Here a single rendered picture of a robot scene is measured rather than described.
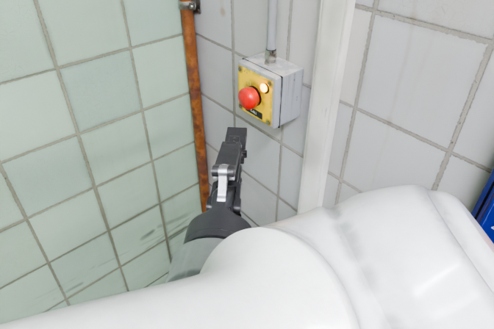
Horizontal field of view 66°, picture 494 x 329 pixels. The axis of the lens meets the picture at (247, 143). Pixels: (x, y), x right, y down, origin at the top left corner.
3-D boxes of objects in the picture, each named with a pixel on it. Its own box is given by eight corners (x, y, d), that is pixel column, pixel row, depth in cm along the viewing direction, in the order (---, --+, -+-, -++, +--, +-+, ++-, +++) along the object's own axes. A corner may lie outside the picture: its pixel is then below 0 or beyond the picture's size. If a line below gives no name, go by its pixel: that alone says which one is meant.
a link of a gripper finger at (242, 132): (222, 158, 52) (221, 154, 52) (227, 131, 58) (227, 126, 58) (243, 159, 52) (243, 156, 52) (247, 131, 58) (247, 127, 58)
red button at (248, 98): (250, 100, 70) (250, 80, 68) (265, 108, 68) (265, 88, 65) (234, 106, 68) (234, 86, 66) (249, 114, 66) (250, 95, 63)
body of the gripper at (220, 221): (176, 231, 37) (193, 170, 44) (184, 283, 42) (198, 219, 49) (253, 236, 36) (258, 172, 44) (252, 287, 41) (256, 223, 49)
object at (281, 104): (263, 97, 77) (265, 50, 71) (300, 117, 71) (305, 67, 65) (235, 109, 73) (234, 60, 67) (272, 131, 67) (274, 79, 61)
